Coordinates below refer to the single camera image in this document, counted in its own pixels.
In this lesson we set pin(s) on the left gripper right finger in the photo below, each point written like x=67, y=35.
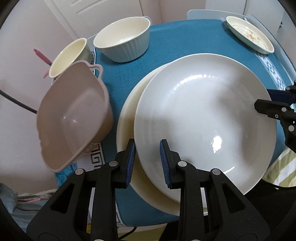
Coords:
x=211, y=206

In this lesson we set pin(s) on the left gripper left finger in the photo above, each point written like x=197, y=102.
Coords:
x=84, y=207

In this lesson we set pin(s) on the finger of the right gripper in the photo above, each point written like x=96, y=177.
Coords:
x=278, y=95

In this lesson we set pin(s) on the cream plate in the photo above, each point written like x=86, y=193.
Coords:
x=140, y=181

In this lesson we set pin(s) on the large white plate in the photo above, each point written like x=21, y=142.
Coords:
x=203, y=105

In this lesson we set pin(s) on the pink square handled dish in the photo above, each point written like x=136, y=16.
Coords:
x=74, y=113

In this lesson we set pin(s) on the white ribbed bowl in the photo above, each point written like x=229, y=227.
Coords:
x=124, y=40

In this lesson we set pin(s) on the cream round bowl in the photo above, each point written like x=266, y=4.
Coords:
x=75, y=51

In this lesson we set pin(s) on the grey blue clothing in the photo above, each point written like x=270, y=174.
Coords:
x=23, y=207

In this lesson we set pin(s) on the plate with orange pattern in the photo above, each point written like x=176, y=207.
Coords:
x=250, y=35

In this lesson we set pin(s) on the blue tablecloth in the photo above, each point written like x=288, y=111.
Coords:
x=131, y=210

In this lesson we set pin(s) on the black clothes rack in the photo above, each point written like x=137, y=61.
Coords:
x=20, y=104

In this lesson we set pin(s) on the pink broom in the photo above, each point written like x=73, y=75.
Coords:
x=42, y=57

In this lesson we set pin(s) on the white door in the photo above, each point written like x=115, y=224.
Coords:
x=85, y=18

